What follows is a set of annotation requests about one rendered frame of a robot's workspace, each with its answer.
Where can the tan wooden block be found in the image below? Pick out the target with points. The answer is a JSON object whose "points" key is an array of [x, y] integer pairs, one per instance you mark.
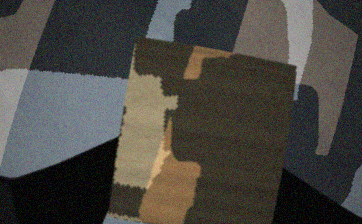
{"points": [[215, 52], [202, 139]]}

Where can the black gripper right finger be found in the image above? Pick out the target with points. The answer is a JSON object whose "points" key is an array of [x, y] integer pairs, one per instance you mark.
{"points": [[299, 203]]}

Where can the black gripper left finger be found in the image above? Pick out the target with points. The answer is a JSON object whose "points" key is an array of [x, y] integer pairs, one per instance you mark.
{"points": [[74, 191]]}

